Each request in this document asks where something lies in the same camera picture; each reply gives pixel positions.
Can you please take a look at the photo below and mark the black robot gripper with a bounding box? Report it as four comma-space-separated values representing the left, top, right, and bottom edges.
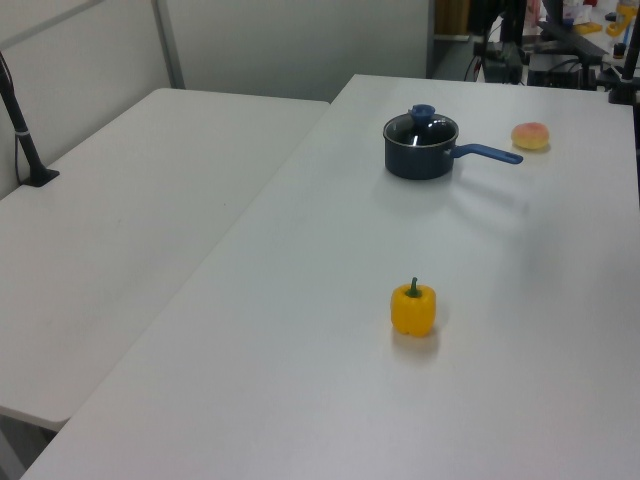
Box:
469, 0, 503, 59

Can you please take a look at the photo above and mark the glass lid with blue knob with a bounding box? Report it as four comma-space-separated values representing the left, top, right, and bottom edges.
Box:
382, 103, 460, 149

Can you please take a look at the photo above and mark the wooden cabinet panel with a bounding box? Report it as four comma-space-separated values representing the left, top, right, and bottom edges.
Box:
433, 0, 474, 37

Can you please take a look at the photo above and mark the thin black vertical pole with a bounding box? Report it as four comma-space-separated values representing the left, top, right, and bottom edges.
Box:
509, 0, 527, 49

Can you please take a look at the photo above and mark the black equipment box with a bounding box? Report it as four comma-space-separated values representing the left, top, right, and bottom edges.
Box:
527, 52, 599, 91

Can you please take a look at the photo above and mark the pink yellow peach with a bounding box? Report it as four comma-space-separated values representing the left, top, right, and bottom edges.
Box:
510, 121, 552, 151

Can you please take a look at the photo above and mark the dark blue saucepan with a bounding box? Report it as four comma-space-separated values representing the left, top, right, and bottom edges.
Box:
382, 113, 524, 181

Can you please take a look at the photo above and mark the yellow object on desk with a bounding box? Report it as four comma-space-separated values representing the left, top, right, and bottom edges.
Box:
605, 3, 637, 37

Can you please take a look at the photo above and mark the yellow bell pepper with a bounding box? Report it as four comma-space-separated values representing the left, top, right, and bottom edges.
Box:
389, 276, 437, 339

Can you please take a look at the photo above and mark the black equipment with cables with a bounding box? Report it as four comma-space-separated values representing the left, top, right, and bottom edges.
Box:
464, 42, 527, 85

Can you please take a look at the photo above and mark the grey partition post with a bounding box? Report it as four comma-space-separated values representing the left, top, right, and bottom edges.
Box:
151, 0, 187, 91

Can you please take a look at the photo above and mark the black camera pole with base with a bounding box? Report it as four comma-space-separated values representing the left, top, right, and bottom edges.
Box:
0, 49, 61, 189

